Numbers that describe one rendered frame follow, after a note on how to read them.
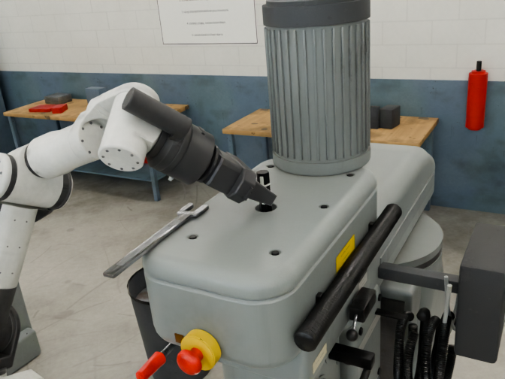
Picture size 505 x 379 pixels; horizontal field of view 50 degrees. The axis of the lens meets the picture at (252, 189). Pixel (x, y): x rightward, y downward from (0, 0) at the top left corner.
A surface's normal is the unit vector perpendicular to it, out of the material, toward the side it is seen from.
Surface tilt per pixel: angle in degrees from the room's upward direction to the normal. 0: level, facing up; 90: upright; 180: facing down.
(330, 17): 90
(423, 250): 0
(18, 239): 92
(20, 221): 92
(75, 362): 0
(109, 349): 0
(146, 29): 90
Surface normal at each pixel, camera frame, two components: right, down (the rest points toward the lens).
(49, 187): 0.77, 0.22
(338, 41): 0.33, 0.33
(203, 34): -0.48, 0.37
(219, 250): -0.08, -0.92
